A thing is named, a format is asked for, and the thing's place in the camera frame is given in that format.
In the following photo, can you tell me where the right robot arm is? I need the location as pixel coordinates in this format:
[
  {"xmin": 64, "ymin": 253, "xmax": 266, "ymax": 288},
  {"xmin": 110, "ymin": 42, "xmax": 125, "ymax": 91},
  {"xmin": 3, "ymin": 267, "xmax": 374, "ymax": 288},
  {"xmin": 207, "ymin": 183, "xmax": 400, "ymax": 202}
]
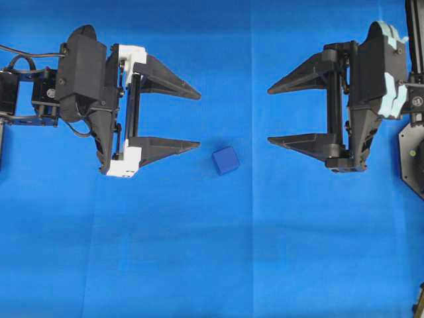
[{"xmin": 268, "ymin": 1, "xmax": 423, "ymax": 173}]

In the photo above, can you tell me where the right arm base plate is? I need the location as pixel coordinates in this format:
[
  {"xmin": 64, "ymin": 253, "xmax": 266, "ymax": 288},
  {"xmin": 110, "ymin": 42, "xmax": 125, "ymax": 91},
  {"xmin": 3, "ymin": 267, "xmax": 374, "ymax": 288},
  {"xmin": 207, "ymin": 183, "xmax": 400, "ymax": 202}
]
[{"xmin": 398, "ymin": 123, "xmax": 423, "ymax": 199}]

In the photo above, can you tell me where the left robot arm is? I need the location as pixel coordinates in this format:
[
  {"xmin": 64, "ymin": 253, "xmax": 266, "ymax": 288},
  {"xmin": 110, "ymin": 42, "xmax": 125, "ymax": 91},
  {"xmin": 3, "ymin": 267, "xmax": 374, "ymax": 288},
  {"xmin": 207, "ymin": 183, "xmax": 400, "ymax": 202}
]
[{"xmin": 1, "ymin": 35, "xmax": 201, "ymax": 178}]

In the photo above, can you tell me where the blue block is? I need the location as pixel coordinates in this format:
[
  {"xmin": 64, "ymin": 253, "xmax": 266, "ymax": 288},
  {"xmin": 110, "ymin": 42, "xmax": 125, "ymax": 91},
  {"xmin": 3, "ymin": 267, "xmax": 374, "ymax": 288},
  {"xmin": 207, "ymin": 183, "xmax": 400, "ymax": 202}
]
[{"xmin": 212, "ymin": 146, "xmax": 240, "ymax": 176}]

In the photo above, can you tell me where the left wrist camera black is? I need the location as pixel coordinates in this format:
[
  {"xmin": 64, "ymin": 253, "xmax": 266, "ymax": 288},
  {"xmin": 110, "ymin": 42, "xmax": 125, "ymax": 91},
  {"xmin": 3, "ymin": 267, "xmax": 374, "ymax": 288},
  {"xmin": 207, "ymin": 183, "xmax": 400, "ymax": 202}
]
[{"xmin": 55, "ymin": 25, "xmax": 119, "ymax": 174}]

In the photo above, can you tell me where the blue table cloth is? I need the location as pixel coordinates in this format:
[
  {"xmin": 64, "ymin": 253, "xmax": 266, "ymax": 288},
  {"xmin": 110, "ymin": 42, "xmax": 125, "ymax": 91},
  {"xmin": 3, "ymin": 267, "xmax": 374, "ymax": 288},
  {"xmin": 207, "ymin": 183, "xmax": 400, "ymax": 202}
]
[{"xmin": 1, "ymin": 1, "xmax": 423, "ymax": 317}]

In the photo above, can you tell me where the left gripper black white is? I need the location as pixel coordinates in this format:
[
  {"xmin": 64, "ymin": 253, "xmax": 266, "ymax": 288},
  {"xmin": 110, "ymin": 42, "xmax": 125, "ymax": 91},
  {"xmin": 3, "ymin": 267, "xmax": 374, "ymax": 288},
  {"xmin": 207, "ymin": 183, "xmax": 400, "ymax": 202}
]
[{"xmin": 98, "ymin": 44, "xmax": 201, "ymax": 178}]

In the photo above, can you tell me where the yellow black clamp corner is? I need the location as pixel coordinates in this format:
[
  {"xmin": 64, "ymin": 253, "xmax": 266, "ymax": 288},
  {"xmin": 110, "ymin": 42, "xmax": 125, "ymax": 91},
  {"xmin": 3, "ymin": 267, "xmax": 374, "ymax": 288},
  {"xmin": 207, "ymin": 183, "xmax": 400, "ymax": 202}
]
[{"xmin": 412, "ymin": 282, "xmax": 424, "ymax": 318}]

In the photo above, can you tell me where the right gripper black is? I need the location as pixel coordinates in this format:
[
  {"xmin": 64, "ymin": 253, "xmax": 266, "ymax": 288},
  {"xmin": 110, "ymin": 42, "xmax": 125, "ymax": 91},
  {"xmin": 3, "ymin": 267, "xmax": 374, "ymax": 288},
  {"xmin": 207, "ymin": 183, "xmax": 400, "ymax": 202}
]
[{"xmin": 267, "ymin": 41, "xmax": 366, "ymax": 172}]

